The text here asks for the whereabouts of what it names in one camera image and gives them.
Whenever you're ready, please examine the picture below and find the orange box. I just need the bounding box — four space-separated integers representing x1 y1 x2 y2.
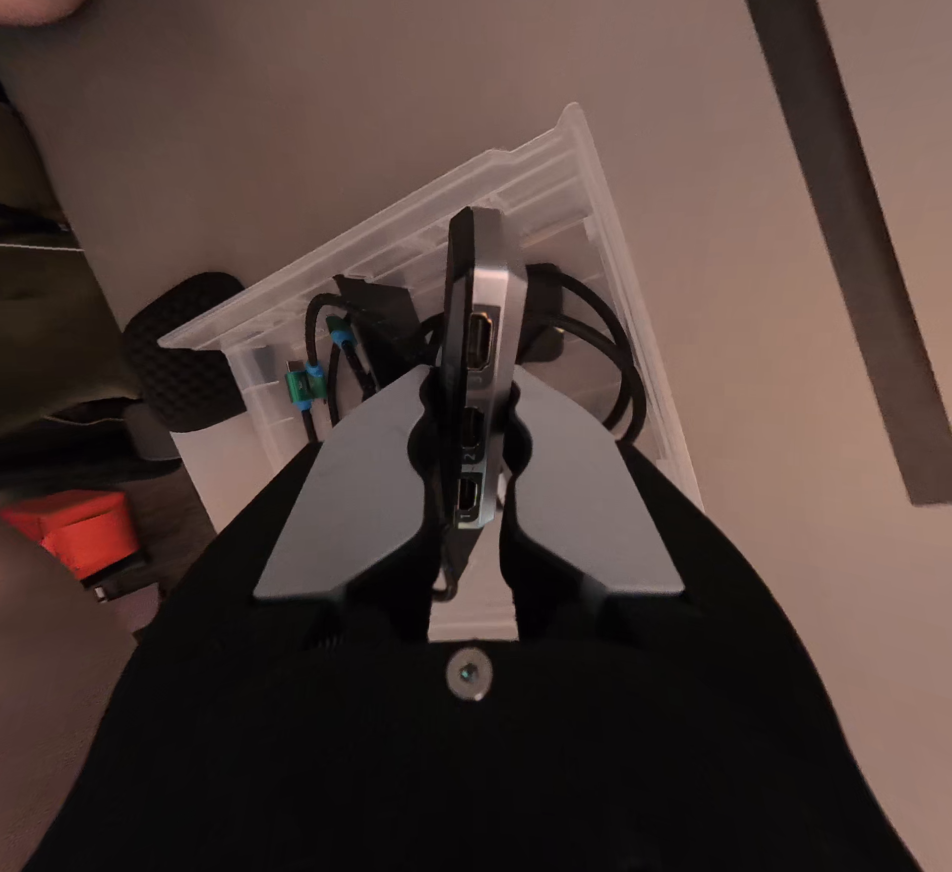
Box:
0 490 144 584

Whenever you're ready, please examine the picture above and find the person's olive clothing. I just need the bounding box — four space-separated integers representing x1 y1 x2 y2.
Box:
0 80 142 442

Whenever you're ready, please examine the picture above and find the black bin divider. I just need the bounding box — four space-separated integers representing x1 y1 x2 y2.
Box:
332 274 417 341

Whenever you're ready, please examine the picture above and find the clear plastic bin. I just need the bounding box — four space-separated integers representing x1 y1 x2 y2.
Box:
158 102 706 538

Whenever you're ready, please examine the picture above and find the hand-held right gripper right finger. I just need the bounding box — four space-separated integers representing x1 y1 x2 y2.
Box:
498 365 685 642

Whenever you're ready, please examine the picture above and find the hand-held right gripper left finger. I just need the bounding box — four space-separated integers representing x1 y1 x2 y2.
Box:
251 363 443 642

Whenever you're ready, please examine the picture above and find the black braided hdmi cable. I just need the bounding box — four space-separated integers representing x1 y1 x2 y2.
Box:
281 355 388 442
303 264 642 445

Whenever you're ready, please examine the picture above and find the person's leg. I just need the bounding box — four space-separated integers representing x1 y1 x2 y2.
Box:
0 515 146 872

